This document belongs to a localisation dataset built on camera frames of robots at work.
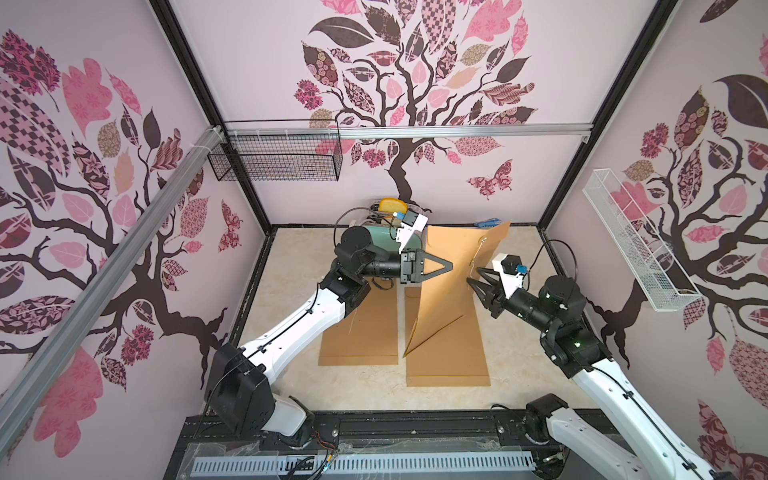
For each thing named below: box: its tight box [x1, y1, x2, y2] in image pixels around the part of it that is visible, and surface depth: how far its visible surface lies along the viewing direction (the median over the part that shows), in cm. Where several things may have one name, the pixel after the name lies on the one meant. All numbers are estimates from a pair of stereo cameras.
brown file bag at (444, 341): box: [402, 256, 491, 387], surface depth 73 cm
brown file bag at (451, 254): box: [403, 222, 511, 358], surface depth 60 cm
